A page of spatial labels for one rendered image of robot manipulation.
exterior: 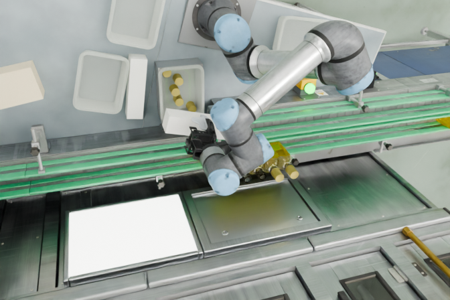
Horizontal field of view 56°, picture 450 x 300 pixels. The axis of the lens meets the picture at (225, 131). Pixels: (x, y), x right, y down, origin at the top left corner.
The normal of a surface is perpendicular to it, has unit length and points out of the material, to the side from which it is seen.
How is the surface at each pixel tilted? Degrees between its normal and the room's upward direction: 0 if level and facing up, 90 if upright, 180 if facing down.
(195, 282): 90
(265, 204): 90
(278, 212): 90
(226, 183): 0
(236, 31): 6
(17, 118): 0
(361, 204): 91
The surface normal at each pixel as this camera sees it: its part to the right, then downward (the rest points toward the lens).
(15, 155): 0.02, -0.88
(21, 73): 0.29, 0.46
